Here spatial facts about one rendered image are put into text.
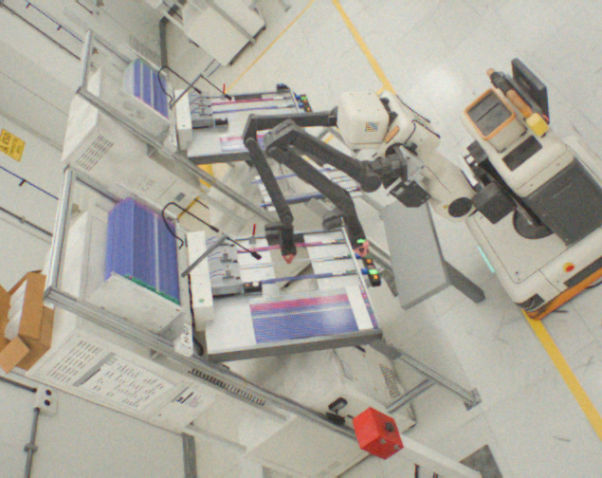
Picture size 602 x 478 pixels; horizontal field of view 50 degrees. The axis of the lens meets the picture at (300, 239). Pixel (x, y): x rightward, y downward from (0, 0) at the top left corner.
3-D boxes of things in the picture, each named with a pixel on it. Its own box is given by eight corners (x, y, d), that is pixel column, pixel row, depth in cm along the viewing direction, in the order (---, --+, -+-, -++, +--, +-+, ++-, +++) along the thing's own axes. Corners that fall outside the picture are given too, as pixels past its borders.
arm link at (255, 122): (242, 118, 256) (240, 111, 265) (244, 151, 262) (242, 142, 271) (353, 111, 262) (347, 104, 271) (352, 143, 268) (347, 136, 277)
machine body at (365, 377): (384, 321, 369) (310, 273, 334) (424, 426, 317) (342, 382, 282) (302, 382, 392) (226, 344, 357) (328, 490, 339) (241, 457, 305)
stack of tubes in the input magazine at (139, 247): (174, 223, 293) (125, 193, 278) (180, 303, 255) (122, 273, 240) (157, 240, 298) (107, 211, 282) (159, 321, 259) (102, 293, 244)
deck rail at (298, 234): (341, 235, 322) (342, 226, 318) (342, 238, 320) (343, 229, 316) (197, 249, 310) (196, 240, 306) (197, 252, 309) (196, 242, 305)
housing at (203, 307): (206, 253, 310) (204, 229, 301) (214, 329, 273) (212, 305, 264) (189, 254, 309) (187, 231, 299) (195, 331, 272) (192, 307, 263)
